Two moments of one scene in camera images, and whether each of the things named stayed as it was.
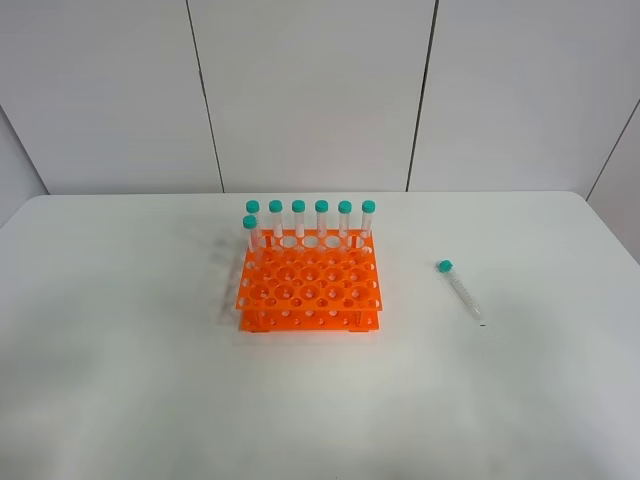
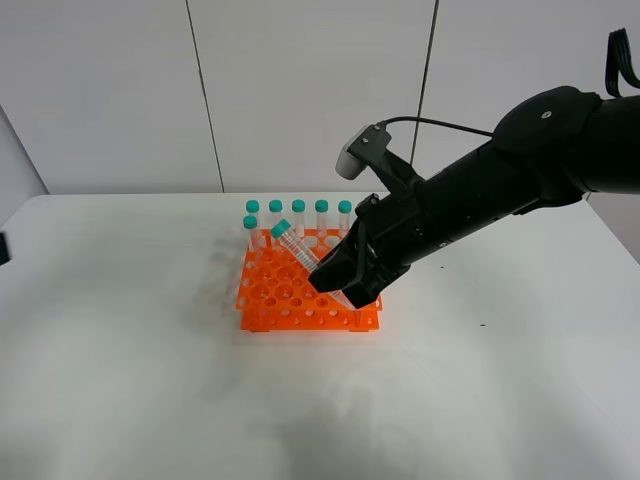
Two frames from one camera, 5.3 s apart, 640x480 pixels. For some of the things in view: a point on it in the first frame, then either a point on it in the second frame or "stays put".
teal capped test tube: x=445 y=267 -> x=303 y=255
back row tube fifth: x=344 y=211 stays put
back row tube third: x=298 y=207 stays put
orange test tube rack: x=311 y=279 stays put
